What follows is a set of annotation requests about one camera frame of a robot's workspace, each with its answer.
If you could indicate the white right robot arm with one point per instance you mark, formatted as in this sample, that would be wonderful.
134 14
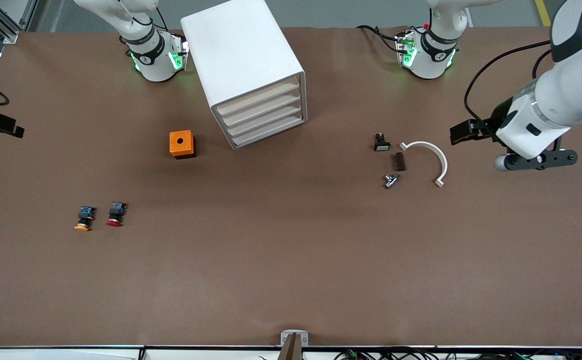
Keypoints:
153 65

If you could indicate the red push button switch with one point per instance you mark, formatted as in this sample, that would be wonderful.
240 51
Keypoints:
116 212

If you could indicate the white curved bracket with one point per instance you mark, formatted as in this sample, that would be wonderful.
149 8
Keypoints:
444 164

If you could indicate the yellow push button switch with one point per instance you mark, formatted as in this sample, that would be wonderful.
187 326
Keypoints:
86 215

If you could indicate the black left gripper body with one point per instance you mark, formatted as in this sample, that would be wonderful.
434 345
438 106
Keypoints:
497 118

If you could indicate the brown table cover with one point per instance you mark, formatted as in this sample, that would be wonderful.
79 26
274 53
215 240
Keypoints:
290 260

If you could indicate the grey camera post bracket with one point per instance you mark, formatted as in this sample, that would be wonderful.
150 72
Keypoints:
294 345

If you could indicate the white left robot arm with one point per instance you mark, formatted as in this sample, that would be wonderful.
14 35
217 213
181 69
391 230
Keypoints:
571 95

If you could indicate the orange button enclosure box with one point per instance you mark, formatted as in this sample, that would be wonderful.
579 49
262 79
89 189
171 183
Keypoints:
174 147

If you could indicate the black switch with white face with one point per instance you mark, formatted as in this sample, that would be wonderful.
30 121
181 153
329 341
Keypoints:
382 146

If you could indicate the brown terminal block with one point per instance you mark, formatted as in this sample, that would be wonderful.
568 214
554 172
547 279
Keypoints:
400 162

